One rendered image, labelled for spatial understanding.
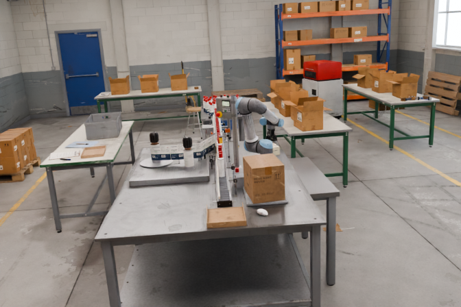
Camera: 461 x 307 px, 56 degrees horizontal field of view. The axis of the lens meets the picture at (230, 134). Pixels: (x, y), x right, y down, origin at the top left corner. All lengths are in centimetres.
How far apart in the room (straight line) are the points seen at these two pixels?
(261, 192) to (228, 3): 865
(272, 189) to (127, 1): 886
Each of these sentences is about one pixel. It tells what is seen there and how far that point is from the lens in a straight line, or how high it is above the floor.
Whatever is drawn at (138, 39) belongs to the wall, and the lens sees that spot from 1137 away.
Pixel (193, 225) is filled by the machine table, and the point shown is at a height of 83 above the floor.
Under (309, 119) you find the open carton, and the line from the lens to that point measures 534.
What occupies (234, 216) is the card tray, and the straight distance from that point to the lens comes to 300.
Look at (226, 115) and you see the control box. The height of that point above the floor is 132.
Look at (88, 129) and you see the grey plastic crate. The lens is 559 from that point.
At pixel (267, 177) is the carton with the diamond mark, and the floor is 104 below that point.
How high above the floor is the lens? 212
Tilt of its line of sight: 15 degrees down
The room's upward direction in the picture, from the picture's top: 3 degrees counter-clockwise
